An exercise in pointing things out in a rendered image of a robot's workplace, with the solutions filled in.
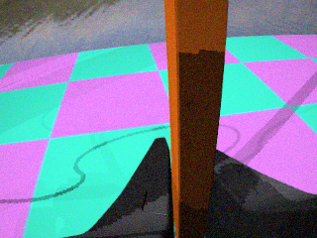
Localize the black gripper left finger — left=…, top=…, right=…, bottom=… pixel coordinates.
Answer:
left=63, top=136, right=174, bottom=238

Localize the orange rectangular handle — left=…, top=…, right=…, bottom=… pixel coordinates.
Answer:
left=163, top=0, right=229, bottom=238

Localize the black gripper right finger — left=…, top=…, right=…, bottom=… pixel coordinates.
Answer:
left=203, top=150, right=317, bottom=238

